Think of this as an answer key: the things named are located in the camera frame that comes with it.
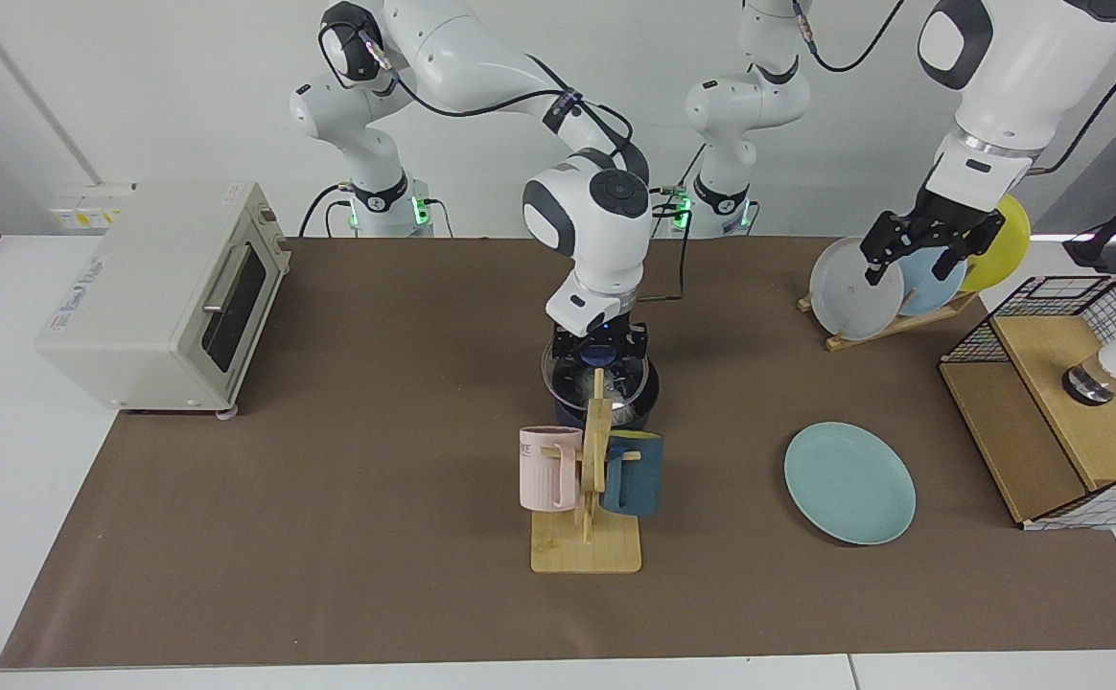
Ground glass lid with blue knob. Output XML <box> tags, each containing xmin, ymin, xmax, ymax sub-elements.
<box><xmin>542</xmin><ymin>335</ymin><xmax>650</xmax><ymax>411</ymax></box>

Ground light blue plate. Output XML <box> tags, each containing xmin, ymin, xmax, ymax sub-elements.
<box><xmin>894</xmin><ymin>244</ymin><xmax>969</xmax><ymax>317</ymax></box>

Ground dark teal cup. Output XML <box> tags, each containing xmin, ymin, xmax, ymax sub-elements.
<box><xmin>601</xmin><ymin>430</ymin><xmax>664</xmax><ymax>518</ymax></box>

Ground brown table cloth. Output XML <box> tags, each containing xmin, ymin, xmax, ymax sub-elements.
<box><xmin>0</xmin><ymin>238</ymin><xmax>1116</xmax><ymax>669</ymax></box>

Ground wooden cup stand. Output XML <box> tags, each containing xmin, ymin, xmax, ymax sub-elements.
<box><xmin>530</xmin><ymin>369</ymin><xmax>643</xmax><ymax>575</ymax></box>

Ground wooden plate rack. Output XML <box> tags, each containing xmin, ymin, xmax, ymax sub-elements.
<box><xmin>798</xmin><ymin>290</ymin><xmax>981</xmax><ymax>353</ymax></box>

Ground white socket strip yellow labels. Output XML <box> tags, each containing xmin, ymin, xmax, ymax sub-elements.
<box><xmin>48</xmin><ymin>182</ymin><xmax>137</xmax><ymax>231</ymax></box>

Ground grey plate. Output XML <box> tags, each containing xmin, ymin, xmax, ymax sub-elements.
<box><xmin>808</xmin><ymin>236</ymin><xmax>905</xmax><ymax>342</ymax></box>

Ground black pot with blue handle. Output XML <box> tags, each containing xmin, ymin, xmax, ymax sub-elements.
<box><xmin>551</xmin><ymin>359</ymin><xmax>660</xmax><ymax>432</ymax></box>

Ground black base cable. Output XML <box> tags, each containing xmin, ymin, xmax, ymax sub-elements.
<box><xmin>297</xmin><ymin>184</ymin><xmax>356</xmax><ymax>238</ymax></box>

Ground pale toaster oven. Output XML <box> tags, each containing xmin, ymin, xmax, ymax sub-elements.
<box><xmin>35</xmin><ymin>180</ymin><xmax>292</xmax><ymax>421</ymax></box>

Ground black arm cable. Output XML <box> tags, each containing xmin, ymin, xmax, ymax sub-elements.
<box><xmin>357</xmin><ymin>24</ymin><xmax>688</xmax><ymax>303</ymax></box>
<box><xmin>793</xmin><ymin>0</ymin><xmax>1116</xmax><ymax>175</ymax></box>

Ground yellow plate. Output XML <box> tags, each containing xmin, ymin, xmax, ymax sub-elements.
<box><xmin>956</xmin><ymin>195</ymin><xmax>1033</xmax><ymax>293</ymax></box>

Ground pale green plate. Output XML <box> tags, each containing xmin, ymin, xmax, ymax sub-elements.
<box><xmin>784</xmin><ymin>422</ymin><xmax>918</xmax><ymax>546</ymax></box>

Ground wire basket with wooden floor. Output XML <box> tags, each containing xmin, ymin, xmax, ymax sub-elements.
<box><xmin>939</xmin><ymin>275</ymin><xmax>1116</xmax><ymax>531</ymax></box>

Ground pink cup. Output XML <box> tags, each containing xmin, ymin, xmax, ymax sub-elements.
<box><xmin>519</xmin><ymin>426</ymin><xmax>585</xmax><ymax>513</ymax></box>

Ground white vermicelli bundle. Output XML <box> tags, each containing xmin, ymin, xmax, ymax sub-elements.
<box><xmin>572</xmin><ymin>376</ymin><xmax>643</xmax><ymax>423</ymax></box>

